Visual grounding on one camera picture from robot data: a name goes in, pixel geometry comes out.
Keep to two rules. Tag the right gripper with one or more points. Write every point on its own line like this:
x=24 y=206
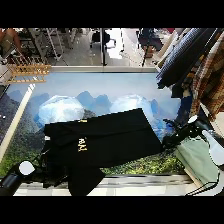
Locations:
x=173 y=137

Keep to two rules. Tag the black T-shirt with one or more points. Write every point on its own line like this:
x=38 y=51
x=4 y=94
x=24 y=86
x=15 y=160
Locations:
x=106 y=140

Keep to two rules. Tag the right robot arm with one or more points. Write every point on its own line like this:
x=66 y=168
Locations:
x=213 y=146

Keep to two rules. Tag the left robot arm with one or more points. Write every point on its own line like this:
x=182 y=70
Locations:
x=11 y=182

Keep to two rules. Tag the brown clothes hanger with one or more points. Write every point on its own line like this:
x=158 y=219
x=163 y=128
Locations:
x=31 y=69

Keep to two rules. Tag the green garment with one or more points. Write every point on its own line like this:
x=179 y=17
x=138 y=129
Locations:
x=196 y=156

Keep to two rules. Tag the brown checked shirt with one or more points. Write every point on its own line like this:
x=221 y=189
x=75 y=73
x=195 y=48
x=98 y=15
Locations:
x=211 y=83

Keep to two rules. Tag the dark blue garment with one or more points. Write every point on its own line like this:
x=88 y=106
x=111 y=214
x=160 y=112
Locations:
x=195 y=60

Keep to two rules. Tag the blue checked shirt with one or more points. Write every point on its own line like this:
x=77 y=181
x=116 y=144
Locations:
x=181 y=56

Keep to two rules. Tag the person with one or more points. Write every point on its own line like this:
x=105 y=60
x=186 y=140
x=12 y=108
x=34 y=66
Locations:
x=9 y=38

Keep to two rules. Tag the silver frame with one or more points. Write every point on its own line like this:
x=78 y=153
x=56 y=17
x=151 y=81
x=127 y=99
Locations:
x=150 y=183

